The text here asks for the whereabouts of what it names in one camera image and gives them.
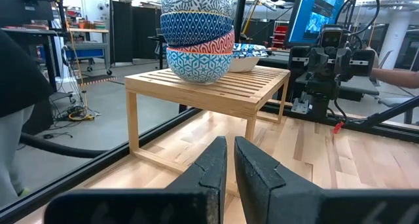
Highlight silver metal bracket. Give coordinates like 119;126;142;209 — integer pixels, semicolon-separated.
290;98;310;115

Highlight black diagonal strut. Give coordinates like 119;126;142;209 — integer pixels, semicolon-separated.
361;95;419;127

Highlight teal star ceramic bowl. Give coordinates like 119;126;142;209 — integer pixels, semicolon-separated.
166;47;234;85

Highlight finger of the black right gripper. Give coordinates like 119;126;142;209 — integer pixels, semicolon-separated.
308;47;328;79
334;47;354;81

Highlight person's forearm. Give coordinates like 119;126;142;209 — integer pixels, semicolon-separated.
369;67;419;89

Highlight black table edge rail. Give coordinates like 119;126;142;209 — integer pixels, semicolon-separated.
0;107;204;223

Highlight black office chair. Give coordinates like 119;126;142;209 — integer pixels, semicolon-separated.
147;27;168;70

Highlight red storage bins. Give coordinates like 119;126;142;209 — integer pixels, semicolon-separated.
270;25;289;48

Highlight grey wheeled cart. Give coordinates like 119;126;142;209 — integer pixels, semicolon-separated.
64;27;113;77

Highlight wooden slatted shelf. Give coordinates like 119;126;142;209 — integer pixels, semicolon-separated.
124;65;291;198

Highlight black monitor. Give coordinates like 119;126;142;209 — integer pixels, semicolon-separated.
0;0;54;28

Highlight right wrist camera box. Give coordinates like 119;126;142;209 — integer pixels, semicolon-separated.
319;25;344;50

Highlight red zigzag ceramic bowl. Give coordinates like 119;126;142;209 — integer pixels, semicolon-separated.
166;28;236;56

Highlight orange black hazard tape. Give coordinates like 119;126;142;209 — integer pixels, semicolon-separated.
77;75;119;87

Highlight thick black floor hose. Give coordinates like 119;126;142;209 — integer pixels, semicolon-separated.
18;131;109;159

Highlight black partition panel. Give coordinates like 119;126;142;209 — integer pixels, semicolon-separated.
109;0;162;65

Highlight black upright pole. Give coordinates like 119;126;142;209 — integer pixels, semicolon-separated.
232;0;249;44

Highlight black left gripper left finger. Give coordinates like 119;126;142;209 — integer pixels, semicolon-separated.
44;135;228;224

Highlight monitor with blue screen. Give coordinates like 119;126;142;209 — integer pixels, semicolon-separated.
283;0;348;48

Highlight black desk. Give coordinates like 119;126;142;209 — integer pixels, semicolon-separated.
0;26;62;92

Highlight black white swirl ceramic bowl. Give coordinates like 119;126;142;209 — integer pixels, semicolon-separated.
160;0;234;18

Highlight person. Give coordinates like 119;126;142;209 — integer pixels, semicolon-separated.
0;29;56;208

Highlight grey office chair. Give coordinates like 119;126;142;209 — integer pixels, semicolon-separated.
378;96;419;125

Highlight yellow pole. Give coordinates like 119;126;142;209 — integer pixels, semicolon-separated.
244;0;263;35

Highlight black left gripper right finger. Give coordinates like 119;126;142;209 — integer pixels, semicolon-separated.
234;136;419;224

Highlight blue patterned paper bowl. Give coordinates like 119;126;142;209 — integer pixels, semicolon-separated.
232;47;268;57
228;52;263;73
233;43;268;51

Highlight white pillar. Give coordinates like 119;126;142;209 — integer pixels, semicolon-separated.
379;10;414;71

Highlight yellow cable bundle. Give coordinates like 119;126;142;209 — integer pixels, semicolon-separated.
67;106;96;122

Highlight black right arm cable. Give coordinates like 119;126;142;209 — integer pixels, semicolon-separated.
334;0;381;38

